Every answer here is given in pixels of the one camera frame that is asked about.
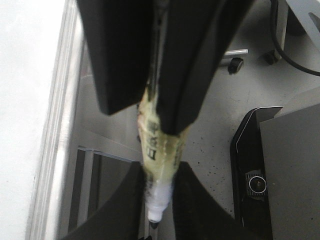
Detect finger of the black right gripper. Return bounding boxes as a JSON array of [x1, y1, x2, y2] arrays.
[[156, 0, 253, 135], [77, 0, 154, 115]]

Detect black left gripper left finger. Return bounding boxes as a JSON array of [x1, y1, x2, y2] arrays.
[[63, 161, 145, 240]]

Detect white whiteboard with metal frame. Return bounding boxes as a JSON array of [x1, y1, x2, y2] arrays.
[[0, 0, 84, 240]]

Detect grey wheeled stand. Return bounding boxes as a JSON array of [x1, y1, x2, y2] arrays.
[[219, 0, 320, 75]]

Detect black cable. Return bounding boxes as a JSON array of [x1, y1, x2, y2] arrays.
[[269, 0, 320, 76]]

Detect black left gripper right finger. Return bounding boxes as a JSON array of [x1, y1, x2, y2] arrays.
[[172, 161, 255, 240]]

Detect black robot base housing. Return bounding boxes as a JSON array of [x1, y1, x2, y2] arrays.
[[230, 104, 320, 240]]

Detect white black whiteboard marker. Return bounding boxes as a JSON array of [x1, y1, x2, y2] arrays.
[[137, 0, 186, 230]]

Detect dark cabinet with light panel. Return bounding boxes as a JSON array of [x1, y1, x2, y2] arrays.
[[68, 146, 148, 240]]

